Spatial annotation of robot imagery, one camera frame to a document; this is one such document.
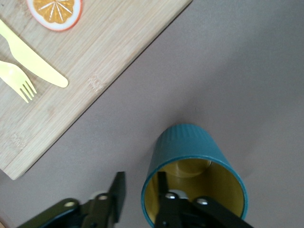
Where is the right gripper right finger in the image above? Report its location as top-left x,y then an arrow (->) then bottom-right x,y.
155,171 -> 255,228

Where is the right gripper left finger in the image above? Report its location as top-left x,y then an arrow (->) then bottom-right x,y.
16,171 -> 126,228

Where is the teal ribbed cup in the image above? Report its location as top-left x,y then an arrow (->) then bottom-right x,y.
141,123 -> 249,228

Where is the bamboo cutting board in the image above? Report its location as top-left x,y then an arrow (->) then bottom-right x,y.
0,0 -> 193,181

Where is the yellow plastic fork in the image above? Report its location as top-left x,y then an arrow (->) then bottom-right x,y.
0,60 -> 38,104

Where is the yellow plastic knife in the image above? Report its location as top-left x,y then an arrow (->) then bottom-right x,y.
0,19 -> 69,89

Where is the toy orange slice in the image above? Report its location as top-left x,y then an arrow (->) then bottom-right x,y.
25,0 -> 84,32

